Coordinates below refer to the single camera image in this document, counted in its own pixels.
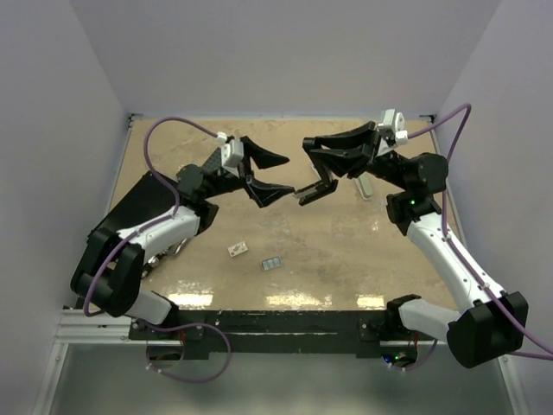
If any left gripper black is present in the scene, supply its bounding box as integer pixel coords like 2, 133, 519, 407
203, 137, 294, 208

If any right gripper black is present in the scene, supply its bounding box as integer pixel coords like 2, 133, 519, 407
310, 122, 410, 191

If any black stapler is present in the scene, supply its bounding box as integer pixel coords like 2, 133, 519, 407
293, 150, 338, 206

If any white staple box sleeve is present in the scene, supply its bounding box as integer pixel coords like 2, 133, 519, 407
227, 241, 248, 258

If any staple box tray with staples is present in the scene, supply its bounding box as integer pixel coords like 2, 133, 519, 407
261, 256, 283, 271

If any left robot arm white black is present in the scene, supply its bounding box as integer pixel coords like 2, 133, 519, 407
70, 137, 294, 339

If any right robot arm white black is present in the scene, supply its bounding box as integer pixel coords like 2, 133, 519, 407
297, 122, 529, 368

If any light green stapler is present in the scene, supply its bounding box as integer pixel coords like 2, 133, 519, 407
355, 173, 373, 201

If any grey lego baseplate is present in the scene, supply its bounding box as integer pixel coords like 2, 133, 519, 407
201, 147, 226, 176

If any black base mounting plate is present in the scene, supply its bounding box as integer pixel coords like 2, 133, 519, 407
129, 310, 413, 360

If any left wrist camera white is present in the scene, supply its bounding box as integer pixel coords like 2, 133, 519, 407
215, 131, 245, 171

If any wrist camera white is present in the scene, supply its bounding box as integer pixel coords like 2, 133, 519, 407
215, 131, 245, 171
378, 109, 409, 148

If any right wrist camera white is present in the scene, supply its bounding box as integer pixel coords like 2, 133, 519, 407
378, 109, 409, 148

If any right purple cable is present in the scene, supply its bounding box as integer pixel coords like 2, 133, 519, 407
386, 102, 553, 373

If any purple cable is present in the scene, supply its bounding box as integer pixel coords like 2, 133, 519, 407
386, 102, 553, 373
82, 115, 234, 384

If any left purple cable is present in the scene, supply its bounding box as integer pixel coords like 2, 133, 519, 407
82, 115, 234, 384

